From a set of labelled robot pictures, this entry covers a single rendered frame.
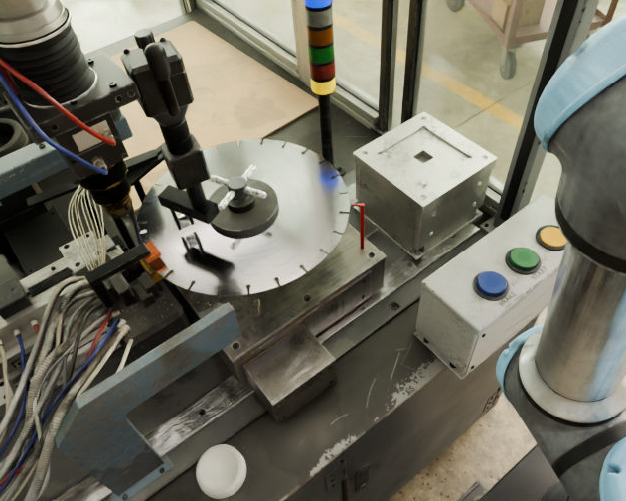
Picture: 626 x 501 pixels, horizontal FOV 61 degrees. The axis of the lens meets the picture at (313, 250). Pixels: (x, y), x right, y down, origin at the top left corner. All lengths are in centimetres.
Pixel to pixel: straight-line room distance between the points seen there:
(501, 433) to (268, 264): 110
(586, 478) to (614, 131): 42
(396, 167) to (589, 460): 55
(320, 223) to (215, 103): 69
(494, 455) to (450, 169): 94
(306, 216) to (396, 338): 26
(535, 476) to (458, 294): 27
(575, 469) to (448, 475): 97
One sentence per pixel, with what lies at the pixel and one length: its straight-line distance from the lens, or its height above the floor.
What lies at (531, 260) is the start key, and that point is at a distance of 84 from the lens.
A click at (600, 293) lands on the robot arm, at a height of 120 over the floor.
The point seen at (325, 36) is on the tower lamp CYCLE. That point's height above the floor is 108.
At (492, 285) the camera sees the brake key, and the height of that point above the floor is 91.
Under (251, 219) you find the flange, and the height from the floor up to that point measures 96.
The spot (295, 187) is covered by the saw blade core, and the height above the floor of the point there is 95.
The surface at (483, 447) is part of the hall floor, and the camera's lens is 167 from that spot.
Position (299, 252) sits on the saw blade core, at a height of 95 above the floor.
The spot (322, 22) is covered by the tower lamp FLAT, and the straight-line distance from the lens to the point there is 94.
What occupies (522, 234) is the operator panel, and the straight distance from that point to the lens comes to 89.
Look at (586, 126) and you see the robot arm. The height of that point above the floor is 134.
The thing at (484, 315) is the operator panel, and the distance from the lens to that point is 78.
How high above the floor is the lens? 154
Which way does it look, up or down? 51 degrees down
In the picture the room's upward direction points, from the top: 6 degrees counter-clockwise
